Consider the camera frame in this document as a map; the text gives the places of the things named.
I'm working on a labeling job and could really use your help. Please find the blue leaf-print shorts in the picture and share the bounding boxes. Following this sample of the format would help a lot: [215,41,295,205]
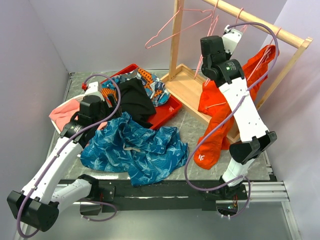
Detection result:
[80,112,189,186]

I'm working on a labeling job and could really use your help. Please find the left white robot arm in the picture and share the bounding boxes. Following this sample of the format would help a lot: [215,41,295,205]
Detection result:
[7,95,121,238]

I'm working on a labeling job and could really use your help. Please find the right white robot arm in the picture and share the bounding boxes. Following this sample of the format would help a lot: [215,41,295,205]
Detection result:
[200,35,277,200]

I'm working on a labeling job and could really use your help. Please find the orange dotted patterned shorts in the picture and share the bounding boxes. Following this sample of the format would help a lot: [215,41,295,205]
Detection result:
[111,67,171,107]

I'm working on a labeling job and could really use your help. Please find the white perforated basket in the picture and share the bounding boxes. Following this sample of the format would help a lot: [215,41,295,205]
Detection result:
[50,94,86,133]

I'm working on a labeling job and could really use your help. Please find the pink cloth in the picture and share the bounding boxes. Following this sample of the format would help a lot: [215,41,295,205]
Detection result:
[48,99,83,132]

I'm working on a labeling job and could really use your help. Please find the wooden clothes rack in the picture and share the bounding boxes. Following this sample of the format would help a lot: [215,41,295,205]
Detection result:
[159,0,314,144]

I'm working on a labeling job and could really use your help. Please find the black garment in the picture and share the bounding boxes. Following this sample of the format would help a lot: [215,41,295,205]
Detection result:
[109,78,157,128]

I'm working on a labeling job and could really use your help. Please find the red plastic tray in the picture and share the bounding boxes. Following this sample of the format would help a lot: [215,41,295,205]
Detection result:
[111,63,182,130]

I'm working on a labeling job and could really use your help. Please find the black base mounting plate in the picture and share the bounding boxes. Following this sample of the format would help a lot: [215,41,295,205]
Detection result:
[88,179,248,211]

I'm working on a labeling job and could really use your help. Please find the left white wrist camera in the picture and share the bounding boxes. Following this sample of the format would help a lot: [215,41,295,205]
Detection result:
[81,81,103,98]

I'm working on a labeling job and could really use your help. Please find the pink wire hanger with shorts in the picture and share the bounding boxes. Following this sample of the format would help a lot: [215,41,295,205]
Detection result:
[249,40,274,79]

